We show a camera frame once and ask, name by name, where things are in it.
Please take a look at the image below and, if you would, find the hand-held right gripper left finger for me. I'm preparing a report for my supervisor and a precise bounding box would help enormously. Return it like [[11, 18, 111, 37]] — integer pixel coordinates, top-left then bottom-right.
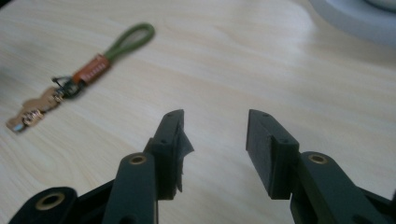
[[102, 108, 195, 224]]

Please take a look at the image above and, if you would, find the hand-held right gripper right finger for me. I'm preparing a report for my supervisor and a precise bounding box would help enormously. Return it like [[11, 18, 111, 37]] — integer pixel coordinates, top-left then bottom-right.
[[245, 108, 389, 224]]

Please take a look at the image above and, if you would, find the white round object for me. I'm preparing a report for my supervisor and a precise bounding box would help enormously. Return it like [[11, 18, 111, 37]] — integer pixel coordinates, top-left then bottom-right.
[[307, 0, 396, 48]]

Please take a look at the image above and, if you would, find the green cord keychain with keys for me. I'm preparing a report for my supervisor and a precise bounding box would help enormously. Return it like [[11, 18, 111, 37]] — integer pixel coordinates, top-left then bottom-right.
[[6, 22, 156, 133]]

